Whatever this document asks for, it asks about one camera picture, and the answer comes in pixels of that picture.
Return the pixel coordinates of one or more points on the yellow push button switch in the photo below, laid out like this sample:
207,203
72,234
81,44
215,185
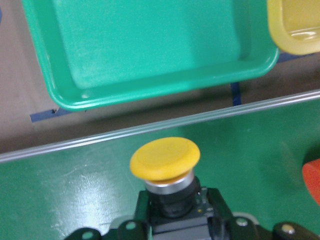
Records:
178,203

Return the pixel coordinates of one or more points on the green conveyor belt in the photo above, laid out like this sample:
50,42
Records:
233,174

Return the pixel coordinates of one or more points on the green plastic tray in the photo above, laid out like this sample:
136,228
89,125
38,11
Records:
96,53

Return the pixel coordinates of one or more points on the orange cylinder marked 4680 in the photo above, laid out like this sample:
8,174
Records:
312,180

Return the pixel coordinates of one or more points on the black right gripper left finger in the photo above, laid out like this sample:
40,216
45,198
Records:
143,229

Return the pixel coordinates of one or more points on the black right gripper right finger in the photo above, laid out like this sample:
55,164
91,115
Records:
220,225

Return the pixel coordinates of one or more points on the yellow plastic tray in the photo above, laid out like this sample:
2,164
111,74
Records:
294,25

